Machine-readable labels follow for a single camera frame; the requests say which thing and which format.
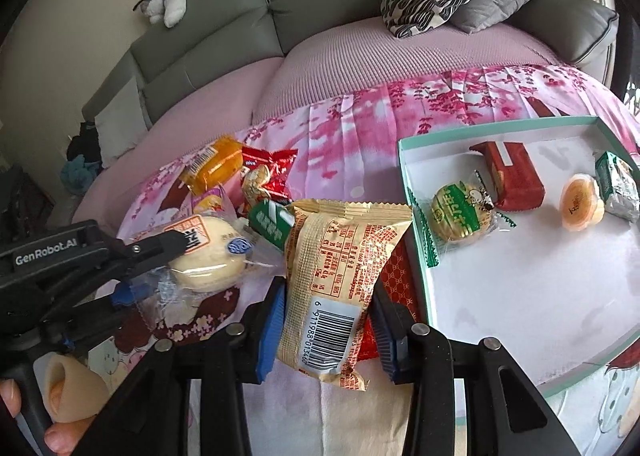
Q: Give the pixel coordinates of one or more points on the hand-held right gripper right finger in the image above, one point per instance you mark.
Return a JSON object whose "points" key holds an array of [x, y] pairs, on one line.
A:
{"points": [[390, 336]]}

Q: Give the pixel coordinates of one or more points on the orange jelly packet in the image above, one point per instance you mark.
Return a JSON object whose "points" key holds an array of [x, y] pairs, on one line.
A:
{"points": [[220, 166]]}

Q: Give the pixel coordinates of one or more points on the green snack packet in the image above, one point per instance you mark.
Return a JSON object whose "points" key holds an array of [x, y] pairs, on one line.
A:
{"points": [[267, 221]]}

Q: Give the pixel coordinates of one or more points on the dark clothes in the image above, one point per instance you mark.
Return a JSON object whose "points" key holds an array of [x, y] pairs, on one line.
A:
{"points": [[85, 146]]}

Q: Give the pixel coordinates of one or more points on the red box-shaped packet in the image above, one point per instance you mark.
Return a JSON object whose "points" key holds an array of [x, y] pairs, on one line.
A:
{"points": [[520, 186]]}

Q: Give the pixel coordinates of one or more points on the clear bun packet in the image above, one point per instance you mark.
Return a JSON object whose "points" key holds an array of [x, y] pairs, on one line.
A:
{"points": [[210, 261]]}

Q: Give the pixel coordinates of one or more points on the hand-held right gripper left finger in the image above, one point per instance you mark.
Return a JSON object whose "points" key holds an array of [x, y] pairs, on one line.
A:
{"points": [[270, 331]]}

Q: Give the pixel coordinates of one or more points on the white pillow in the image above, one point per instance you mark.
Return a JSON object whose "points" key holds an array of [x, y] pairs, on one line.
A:
{"points": [[117, 121]]}

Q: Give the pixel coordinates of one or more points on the green and white cracker packet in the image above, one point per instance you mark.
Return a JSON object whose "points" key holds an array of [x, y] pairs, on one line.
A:
{"points": [[617, 181]]}

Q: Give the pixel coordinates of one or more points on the red patterned foil packet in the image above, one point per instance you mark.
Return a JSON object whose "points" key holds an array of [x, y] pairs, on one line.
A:
{"points": [[395, 261]]}

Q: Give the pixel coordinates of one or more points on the purple bread packet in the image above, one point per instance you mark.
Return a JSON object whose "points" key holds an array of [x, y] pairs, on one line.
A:
{"points": [[212, 203]]}

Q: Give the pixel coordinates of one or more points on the cartoon printed blanket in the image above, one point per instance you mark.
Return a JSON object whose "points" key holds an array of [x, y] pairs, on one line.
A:
{"points": [[350, 136]]}

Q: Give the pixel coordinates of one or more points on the person's left hand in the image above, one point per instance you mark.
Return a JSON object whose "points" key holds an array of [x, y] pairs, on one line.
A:
{"points": [[65, 438]]}

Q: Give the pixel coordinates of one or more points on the white tray with teal rim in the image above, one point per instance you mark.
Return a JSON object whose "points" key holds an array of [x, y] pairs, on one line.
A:
{"points": [[500, 316]]}

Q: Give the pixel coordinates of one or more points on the orange jelly cup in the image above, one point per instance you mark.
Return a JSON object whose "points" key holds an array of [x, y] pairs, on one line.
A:
{"points": [[580, 203]]}

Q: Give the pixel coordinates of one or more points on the round rice cracker packet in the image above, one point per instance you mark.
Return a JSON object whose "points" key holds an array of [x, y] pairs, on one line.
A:
{"points": [[457, 216]]}

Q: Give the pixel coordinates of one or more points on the beige cracker packet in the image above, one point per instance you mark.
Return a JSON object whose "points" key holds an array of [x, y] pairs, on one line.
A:
{"points": [[330, 276]]}

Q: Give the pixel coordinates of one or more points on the red cartoon snack packet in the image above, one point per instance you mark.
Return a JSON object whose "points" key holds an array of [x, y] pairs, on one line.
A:
{"points": [[260, 186]]}

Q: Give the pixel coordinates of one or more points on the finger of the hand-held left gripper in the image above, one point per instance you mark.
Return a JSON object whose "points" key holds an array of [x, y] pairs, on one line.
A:
{"points": [[130, 293], [150, 248]]}

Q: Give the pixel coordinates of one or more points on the teal cloth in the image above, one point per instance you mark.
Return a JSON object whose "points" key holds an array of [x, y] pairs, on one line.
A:
{"points": [[80, 176]]}

